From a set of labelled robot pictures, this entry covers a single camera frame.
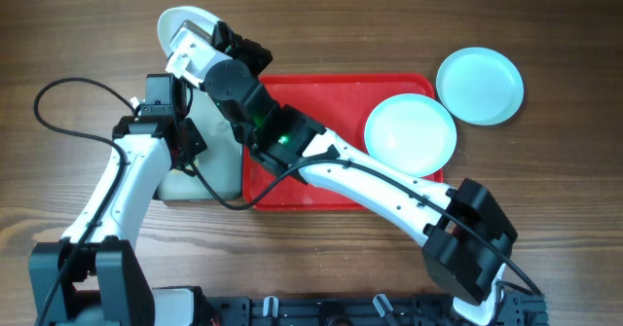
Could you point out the light blue plate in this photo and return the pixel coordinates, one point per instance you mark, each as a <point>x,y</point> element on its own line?
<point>412,133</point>

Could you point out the white plate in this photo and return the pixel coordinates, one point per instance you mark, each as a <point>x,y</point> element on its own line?
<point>171,20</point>

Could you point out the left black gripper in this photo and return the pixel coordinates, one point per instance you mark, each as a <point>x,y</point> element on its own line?
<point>193,138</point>

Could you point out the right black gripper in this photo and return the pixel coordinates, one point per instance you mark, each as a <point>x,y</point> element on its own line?
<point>248,50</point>

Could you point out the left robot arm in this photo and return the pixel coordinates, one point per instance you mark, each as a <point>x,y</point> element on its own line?
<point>91,276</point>

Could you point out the pale green plate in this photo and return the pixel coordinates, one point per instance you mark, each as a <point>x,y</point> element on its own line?
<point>480,86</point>

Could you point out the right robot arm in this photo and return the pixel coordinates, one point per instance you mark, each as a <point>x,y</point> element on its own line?
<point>465,237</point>

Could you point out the red plastic tray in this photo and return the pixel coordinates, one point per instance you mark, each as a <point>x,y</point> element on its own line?
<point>341,102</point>

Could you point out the black tray with grey liner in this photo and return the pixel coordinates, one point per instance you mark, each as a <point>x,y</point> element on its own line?
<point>219,164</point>

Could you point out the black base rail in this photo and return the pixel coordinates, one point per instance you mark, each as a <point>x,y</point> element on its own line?
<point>514,309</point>

